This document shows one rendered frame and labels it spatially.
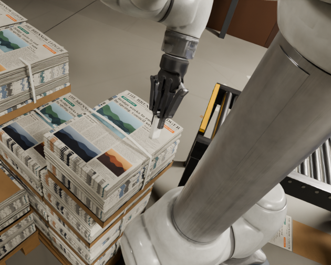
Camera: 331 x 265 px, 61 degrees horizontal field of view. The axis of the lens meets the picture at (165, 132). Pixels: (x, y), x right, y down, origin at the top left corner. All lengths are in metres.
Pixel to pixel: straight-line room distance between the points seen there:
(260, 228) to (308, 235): 1.77
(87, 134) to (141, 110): 0.23
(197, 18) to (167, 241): 0.50
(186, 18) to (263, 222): 0.49
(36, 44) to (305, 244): 2.09
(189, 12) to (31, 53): 0.77
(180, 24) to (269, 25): 3.72
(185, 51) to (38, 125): 0.78
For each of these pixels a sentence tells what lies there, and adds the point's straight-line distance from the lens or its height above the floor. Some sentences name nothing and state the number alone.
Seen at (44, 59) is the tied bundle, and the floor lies 1.05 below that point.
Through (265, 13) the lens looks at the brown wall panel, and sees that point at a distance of 4.35.
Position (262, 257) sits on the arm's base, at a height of 1.02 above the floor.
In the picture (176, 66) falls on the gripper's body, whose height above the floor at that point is 1.37.
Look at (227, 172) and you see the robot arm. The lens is 0.35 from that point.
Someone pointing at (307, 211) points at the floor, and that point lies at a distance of 2.54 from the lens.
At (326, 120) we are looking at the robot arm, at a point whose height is 1.61.
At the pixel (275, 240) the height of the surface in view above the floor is 0.01.
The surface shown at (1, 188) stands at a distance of 1.41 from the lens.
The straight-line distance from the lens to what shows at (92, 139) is 0.92.
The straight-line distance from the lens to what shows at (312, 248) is 2.39.
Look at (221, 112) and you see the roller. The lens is 1.58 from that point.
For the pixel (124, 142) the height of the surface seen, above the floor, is 1.06.
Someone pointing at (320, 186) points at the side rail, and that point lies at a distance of 1.52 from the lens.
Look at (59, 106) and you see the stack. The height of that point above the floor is 0.83.
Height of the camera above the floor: 1.75
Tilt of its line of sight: 45 degrees down
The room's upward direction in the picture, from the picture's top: 16 degrees clockwise
